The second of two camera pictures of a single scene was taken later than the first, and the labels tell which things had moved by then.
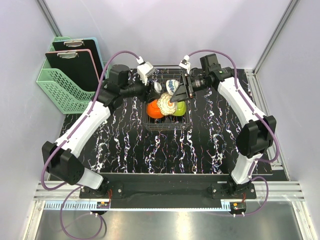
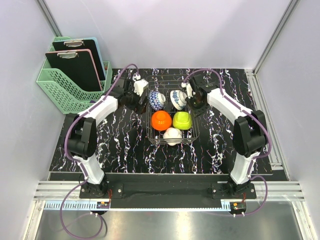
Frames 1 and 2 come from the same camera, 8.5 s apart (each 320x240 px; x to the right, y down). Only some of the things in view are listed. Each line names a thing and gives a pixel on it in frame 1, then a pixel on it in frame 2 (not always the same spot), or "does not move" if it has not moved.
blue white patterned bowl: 171,85 -> 177,98
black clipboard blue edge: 91,43 does not move
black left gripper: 147,93 -> 137,107
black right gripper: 180,94 -> 197,112
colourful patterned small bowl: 167,107 -> 173,133
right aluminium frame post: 286,13 does not move
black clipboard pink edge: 77,65 does not move
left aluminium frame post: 44,8 does not move
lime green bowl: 181,108 -> 182,120
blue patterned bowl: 157,87 -> 156,100
